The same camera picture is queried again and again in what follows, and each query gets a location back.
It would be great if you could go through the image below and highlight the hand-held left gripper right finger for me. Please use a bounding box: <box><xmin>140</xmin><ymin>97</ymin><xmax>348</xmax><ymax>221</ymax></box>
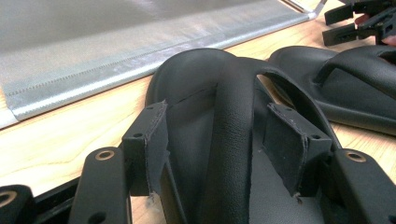
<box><xmin>262</xmin><ymin>102</ymin><xmax>333</xmax><ymax>198</ymax></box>

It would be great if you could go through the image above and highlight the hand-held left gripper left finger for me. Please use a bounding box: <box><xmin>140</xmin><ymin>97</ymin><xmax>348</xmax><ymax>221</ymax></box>
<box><xmin>121</xmin><ymin>99</ymin><xmax>171</xmax><ymax>197</ymax></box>

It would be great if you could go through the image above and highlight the black slipper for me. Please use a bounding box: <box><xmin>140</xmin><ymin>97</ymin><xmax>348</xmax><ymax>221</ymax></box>
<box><xmin>144</xmin><ymin>48</ymin><xmax>344</xmax><ymax>224</ymax></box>
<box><xmin>267</xmin><ymin>45</ymin><xmax>396</xmax><ymax>136</ymax></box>

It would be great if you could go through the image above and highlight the metal stand leg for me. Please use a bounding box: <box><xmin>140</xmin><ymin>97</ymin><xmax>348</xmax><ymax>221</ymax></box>
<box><xmin>280</xmin><ymin>0</ymin><xmax>329</xmax><ymax>21</ymax></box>

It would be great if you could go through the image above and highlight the grey metal tray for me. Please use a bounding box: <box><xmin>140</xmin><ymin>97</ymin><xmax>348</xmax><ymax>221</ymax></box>
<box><xmin>0</xmin><ymin>0</ymin><xmax>316</xmax><ymax>131</ymax></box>

